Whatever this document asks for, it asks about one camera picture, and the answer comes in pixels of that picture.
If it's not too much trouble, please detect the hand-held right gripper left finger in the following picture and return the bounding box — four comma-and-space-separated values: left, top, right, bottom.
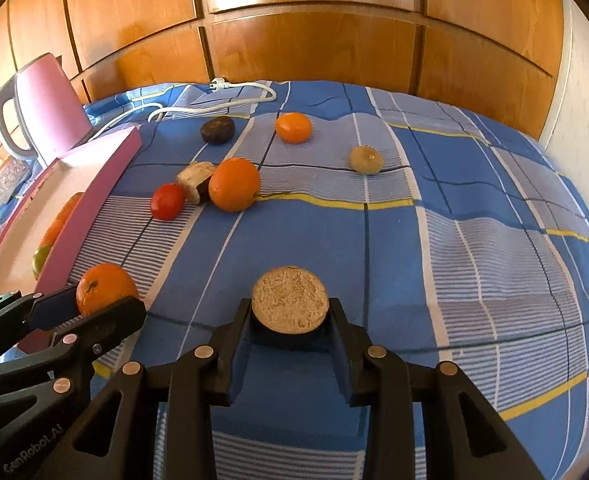
49, 298, 254, 480

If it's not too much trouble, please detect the blue plaid blanket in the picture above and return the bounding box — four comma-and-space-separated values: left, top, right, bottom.
0, 80, 589, 480

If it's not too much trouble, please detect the carrot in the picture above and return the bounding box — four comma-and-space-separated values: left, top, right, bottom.
39, 192, 84, 249

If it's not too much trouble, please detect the small mandarin orange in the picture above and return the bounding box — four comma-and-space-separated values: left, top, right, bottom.
275, 112, 313, 144

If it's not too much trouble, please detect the pink electric kettle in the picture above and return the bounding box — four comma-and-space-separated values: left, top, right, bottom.
0, 52, 95, 167

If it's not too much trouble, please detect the white power cable with plug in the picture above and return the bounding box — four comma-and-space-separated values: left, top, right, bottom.
92, 78, 278, 139

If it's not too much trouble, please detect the beige cube food piece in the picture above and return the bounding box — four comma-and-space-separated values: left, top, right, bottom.
176, 161, 218, 205

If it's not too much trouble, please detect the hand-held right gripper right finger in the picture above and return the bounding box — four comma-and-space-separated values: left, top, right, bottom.
327, 298, 545, 480

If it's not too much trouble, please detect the green pear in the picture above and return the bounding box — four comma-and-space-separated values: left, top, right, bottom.
33, 244, 53, 281

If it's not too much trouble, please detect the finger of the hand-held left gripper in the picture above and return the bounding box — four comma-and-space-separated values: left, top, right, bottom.
0, 296, 148, 413
0, 284, 83, 357

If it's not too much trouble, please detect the pink cardboard box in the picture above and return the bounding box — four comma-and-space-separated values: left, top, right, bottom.
0, 127, 142, 357

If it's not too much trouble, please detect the silver embossed tissue box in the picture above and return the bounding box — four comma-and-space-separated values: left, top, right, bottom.
0, 157, 30, 206

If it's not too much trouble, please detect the tan round fruit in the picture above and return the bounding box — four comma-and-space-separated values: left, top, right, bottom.
351, 145, 384, 175

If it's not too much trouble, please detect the dark cylindrical food piece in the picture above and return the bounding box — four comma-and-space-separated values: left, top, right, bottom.
251, 266, 330, 350

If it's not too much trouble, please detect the red tomato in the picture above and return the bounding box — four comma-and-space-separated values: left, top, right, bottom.
150, 183, 186, 221

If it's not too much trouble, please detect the wooden wardrobe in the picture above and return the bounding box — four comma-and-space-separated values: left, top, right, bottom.
0, 0, 566, 142

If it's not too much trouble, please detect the dark brown round fruit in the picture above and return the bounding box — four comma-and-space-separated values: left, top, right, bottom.
199, 116, 235, 145

